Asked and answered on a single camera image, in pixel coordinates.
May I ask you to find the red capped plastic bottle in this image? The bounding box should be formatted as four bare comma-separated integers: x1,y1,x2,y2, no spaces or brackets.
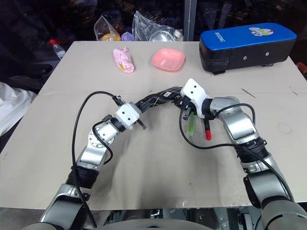
49,39,67,60

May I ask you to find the pink folded umbrella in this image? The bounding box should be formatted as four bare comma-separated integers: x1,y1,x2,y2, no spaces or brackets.
112,47,135,74

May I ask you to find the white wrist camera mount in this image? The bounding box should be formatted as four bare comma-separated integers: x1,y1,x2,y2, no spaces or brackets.
180,78,212,119
114,102,142,131

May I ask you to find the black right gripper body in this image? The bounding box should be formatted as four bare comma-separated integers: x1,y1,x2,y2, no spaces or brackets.
174,94,193,113

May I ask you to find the purple plastic object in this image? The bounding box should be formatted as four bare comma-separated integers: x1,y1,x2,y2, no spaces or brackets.
121,31,134,42

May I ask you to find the green highlighter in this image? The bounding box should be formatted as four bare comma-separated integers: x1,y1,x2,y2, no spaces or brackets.
186,114,198,138

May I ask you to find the black grid pattern pouch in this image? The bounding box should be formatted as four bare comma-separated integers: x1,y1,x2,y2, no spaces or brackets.
136,86,184,113

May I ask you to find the blue black boxing pad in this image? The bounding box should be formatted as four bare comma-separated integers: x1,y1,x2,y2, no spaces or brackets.
199,22,298,76

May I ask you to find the pink plastic bowl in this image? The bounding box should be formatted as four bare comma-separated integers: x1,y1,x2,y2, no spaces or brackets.
151,48,186,72

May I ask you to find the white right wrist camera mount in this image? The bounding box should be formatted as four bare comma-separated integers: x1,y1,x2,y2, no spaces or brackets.
180,78,212,119

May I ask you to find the black chair seat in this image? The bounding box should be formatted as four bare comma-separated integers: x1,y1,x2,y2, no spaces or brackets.
0,62,54,94

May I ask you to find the crumpled clear plastic bag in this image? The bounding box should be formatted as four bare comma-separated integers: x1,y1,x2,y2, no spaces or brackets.
131,11,179,42

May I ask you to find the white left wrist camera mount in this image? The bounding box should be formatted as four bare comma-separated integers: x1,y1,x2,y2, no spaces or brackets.
114,102,142,131

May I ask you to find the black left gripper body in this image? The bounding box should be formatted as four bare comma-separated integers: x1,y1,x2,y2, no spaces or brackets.
135,101,150,115

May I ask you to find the white cloth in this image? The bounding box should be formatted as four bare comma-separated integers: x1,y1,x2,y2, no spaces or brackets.
0,81,38,136

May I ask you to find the red marker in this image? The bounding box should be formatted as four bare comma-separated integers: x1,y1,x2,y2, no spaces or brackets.
203,117,213,141

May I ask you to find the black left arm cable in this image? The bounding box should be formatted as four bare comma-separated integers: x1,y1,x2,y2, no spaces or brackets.
71,91,125,230

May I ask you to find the clear zip plastic bag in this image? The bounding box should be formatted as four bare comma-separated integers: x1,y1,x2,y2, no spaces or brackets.
93,14,123,42

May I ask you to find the grey aluminium post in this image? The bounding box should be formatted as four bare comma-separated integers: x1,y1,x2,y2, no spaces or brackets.
184,0,200,41

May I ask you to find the yellow orange object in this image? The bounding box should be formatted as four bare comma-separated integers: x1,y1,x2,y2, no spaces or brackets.
99,33,120,42

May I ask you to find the shiny metal bowl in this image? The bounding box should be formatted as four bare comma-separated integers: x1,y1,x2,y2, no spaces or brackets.
148,30,175,42

